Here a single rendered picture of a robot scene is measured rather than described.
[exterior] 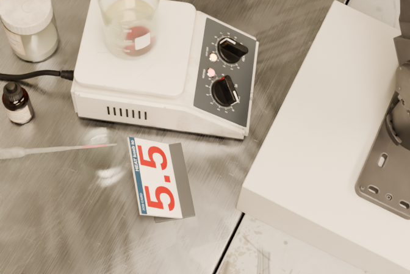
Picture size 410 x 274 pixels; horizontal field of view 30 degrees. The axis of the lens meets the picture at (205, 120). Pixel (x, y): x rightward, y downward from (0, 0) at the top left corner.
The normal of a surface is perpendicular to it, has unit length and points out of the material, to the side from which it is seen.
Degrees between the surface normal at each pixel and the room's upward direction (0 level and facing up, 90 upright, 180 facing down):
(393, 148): 4
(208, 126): 90
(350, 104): 4
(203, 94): 30
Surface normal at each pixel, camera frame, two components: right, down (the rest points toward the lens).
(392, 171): 0.10, -0.38
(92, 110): -0.13, 0.89
